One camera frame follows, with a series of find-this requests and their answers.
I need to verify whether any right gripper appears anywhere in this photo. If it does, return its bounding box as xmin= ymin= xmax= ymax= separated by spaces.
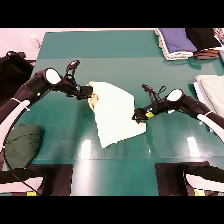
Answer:
xmin=132 ymin=106 xmax=157 ymax=124

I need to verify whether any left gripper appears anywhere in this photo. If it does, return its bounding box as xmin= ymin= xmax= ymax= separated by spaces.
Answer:
xmin=75 ymin=84 xmax=95 ymax=100

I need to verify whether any cream T-shirt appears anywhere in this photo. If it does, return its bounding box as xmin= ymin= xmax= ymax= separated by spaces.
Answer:
xmin=87 ymin=80 xmax=148 ymax=150

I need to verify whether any black bag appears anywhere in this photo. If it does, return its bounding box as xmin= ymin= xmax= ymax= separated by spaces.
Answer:
xmin=0 ymin=50 xmax=35 ymax=103

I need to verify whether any pale folded garment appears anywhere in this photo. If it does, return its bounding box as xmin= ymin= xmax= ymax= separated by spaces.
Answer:
xmin=194 ymin=74 xmax=224 ymax=118

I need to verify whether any purple garment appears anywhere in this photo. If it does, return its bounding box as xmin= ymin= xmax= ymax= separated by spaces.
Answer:
xmin=158 ymin=28 xmax=198 ymax=55

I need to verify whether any dark green garment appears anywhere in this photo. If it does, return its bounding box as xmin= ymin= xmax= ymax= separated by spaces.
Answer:
xmin=4 ymin=123 xmax=45 ymax=170

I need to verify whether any brown garment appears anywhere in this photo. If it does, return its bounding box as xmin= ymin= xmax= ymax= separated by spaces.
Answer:
xmin=193 ymin=48 xmax=221 ymax=61

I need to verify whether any black garment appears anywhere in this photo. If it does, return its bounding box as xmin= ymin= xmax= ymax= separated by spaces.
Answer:
xmin=185 ymin=28 xmax=223 ymax=53

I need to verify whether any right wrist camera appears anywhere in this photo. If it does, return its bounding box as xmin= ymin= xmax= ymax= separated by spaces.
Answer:
xmin=141 ymin=83 xmax=167 ymax=103

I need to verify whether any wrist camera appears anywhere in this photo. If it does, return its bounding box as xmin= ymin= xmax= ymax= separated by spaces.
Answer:
xmin=65 ymin=59 xmax=81 ymax=82
xmin=141 ymin=83 xmax=167 ymax=103

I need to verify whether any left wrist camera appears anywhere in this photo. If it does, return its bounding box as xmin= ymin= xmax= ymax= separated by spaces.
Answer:
xmin=65 ymin=59 xmax=81 ymax=82

